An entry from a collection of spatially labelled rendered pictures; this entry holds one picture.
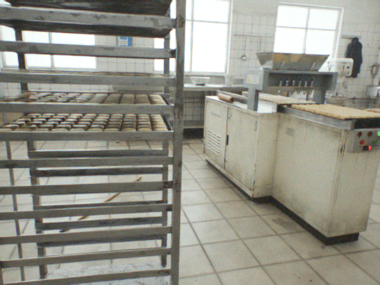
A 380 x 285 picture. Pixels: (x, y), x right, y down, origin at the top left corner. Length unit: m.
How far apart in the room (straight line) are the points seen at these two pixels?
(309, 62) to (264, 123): 0.65
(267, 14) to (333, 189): 4.42
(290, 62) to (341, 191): 1.11
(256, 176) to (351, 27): 5.03
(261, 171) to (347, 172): 0.76
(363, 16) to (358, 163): 5.37
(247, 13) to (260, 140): 3.70
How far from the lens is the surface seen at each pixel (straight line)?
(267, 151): 2.67
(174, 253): 1.19
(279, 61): 2.65
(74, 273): 1.79
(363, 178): 2.36
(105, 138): 1.04
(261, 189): 2.76
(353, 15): 7.23
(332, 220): 2.32
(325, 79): 2.98
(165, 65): 1.43
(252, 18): 6.01
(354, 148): 2.17
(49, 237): 1.21
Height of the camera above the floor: 1.20
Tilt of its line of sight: 14 degrees down
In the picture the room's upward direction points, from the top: 2 degrees clockwise
